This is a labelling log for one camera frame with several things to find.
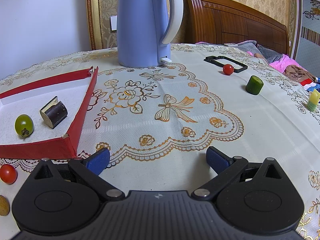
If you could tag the pink and grey bedding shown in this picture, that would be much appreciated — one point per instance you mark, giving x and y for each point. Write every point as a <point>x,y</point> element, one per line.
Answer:
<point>281,62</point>

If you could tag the red cherry tomato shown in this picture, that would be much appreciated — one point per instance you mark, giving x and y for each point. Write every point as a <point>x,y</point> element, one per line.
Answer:
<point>8,174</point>
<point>228,69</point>

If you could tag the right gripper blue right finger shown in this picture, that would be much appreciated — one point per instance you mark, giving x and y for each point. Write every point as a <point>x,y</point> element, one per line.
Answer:
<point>223,164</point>

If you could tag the wooden headboard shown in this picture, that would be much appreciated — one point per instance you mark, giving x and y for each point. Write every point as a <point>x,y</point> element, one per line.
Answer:
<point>228,21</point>

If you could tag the cream embroidered tablecloth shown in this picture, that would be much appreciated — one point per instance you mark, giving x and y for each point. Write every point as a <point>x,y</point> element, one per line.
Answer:
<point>157,122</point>

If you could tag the red cherry tomato by frame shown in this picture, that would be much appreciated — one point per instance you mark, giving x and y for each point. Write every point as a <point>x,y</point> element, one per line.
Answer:
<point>228,69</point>

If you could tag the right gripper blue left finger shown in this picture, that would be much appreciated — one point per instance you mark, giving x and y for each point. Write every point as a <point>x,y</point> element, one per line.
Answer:
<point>93,165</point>

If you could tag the white wall switch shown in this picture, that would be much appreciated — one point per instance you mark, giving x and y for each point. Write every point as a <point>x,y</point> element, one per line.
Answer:
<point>113,23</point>

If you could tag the green cucumber piece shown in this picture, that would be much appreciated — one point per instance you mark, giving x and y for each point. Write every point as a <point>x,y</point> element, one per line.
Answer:
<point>254,85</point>

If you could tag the blue electric kettle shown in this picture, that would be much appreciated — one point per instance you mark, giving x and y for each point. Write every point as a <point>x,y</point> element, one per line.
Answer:
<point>145,30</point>

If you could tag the small brown longan fruit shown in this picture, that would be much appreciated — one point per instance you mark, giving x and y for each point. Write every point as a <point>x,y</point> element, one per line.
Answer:
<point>4,206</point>

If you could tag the yellow green corn piece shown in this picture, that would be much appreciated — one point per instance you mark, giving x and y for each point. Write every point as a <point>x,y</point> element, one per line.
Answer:
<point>313,100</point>

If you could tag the green tomato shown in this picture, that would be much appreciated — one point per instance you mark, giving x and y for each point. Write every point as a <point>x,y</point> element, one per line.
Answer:
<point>24,125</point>

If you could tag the red shallow cardboard tray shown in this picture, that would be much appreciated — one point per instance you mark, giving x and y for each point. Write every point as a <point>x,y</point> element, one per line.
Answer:
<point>73,89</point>

